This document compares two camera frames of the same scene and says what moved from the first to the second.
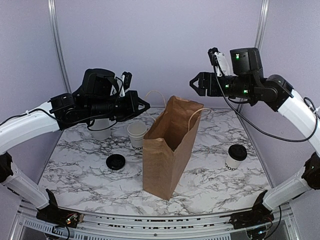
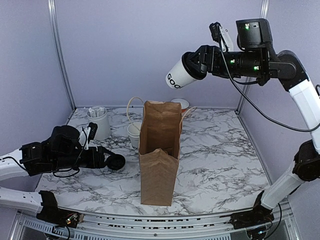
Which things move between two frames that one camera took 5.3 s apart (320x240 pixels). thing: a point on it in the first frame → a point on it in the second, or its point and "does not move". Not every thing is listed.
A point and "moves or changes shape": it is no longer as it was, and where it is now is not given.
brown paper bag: (167, 145) moves or changes shape
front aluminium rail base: (103, 225) does not move
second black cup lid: (115, 161) does not move
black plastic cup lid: (237, 152) → (192, 62)
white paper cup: (231, 163) → (178, 77)
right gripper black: (213, 90) → (215, 66)
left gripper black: (133, 110) → (99, 162)
